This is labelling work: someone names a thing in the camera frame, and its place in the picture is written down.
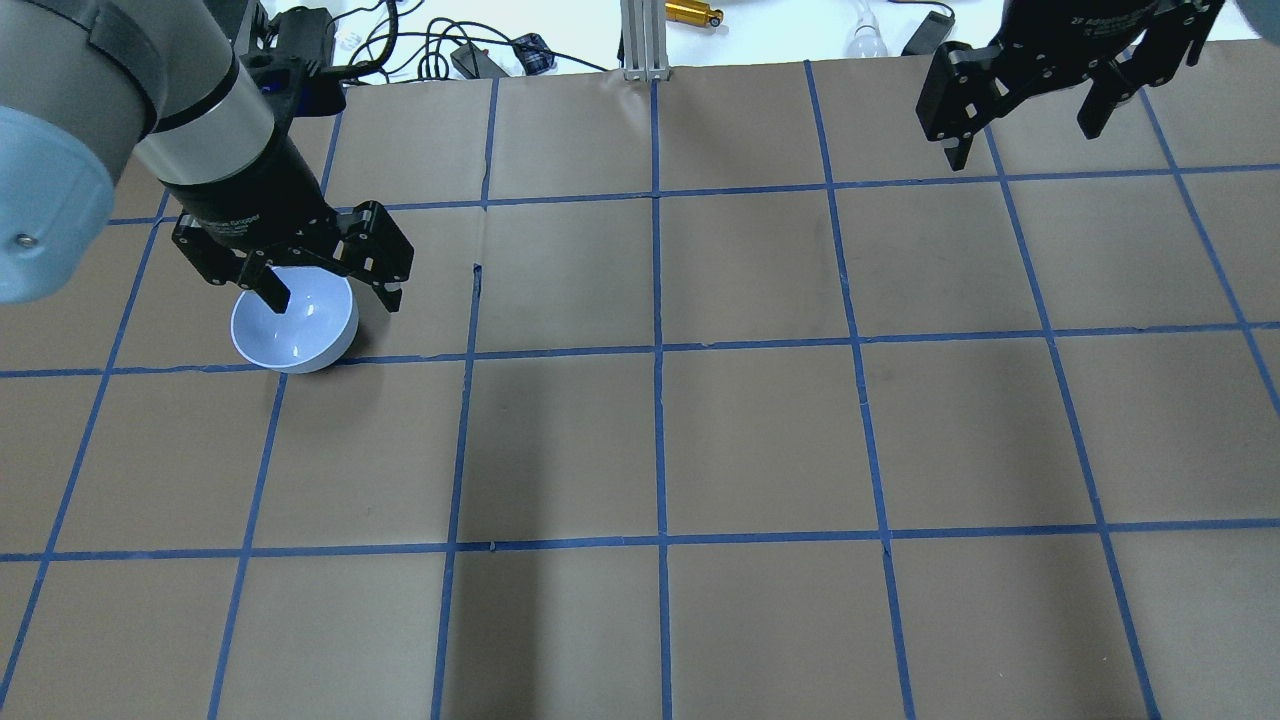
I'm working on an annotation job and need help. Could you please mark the black cable bundle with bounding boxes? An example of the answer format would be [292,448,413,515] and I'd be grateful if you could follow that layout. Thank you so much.
[346,0,611,85]

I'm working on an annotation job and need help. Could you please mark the brown paper table cover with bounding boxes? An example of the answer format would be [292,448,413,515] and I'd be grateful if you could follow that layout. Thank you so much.
[3,41,1279,719]

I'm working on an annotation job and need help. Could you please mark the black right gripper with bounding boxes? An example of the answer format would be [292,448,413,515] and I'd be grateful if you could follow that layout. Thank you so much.
[915,1,1226,172]

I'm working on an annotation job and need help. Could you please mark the blue bowl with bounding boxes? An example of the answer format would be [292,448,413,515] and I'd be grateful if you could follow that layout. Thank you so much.
[229,266,358,374]

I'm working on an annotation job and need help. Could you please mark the aluminium frame post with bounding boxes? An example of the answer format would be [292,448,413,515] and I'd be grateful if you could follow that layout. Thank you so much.
[620,0,671,82]

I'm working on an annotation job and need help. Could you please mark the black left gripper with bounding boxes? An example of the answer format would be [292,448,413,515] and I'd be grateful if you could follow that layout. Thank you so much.
[165,129,415,313]

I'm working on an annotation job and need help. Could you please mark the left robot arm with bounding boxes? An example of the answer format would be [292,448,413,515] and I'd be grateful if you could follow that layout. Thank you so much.
[1,1,413,314]

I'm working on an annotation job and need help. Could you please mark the gold metal cylinder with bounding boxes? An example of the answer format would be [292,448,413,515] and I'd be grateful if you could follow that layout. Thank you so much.
[664,0,724,28]

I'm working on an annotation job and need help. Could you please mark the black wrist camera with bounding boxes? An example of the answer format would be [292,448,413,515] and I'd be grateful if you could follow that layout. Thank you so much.
[239,6,346,129]

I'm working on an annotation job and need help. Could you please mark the black power adapter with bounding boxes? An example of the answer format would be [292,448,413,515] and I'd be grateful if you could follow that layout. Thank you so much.
[900,10,955,56]

